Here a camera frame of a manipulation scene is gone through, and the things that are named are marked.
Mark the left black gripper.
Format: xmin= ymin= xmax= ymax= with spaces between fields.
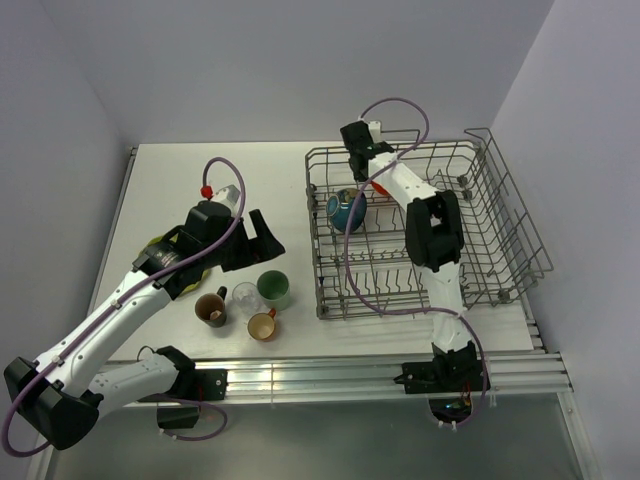
xmin=201 ymin=209 xmax=283 ymax=272

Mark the orange bowl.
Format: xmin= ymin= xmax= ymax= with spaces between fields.
xmin=371 ymin=181 xmax=389 ymax=196

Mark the mint green cup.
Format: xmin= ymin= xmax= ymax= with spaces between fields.
xmin=256 ymin=270 xmax=291 ymax=311

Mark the blue bowl beige inside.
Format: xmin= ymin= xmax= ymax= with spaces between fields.
xmin=325 ymin=188 xmax=367 ymax=233

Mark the clear drinking glass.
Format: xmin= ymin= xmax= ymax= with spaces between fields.
xmin=232 ymin=282 xmax=263 ymax=316

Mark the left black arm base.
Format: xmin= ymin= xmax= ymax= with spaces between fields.
xmin=143 ymin=369 xmax=228 ymax=401

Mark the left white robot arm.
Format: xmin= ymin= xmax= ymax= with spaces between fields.
xmin=4 ymin=200 xmax=285 ymax=450

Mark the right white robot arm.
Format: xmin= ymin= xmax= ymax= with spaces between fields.
xmin=340 ymin=119 xmax=487 ymax=390

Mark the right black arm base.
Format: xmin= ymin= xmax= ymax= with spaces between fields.
xmin=393 ymin=361 xmax=491 ymax=395

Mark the small orange mug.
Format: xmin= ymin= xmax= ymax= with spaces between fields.
xmin=247 ymin=309 xmax=277 ymax=341

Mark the dark brown mug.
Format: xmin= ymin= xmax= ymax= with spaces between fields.
xmin=194 ymin=286 xmax=227 ymax=328

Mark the yellow-green dotted plate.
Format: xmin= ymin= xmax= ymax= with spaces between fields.
xmin=140 ymin=236 xmax=211 ymax=297

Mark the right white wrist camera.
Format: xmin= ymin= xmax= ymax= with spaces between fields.
xmin=362 ymin=119 xmax=383 ymax=143

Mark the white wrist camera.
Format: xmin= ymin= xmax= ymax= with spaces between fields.
xmin=362 ymin=119 xmax=383 ymax=143
xmin=200 ymin=185 xmax=241 ymax=217

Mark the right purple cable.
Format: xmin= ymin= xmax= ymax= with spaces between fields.
xmin=342 ymin=97 xmax=494 ymax=427

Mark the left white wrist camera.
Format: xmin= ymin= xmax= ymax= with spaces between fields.
xmin=200 ymin=185 xmax=241 ymax=217

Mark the grey wire dish rack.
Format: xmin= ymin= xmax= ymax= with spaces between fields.
xmin=305 ymin=128 xmax=553 ymax=320

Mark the aluminium mounting rail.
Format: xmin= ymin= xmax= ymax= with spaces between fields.
xmin=27 ymin=322 xmax=574 ymax=480

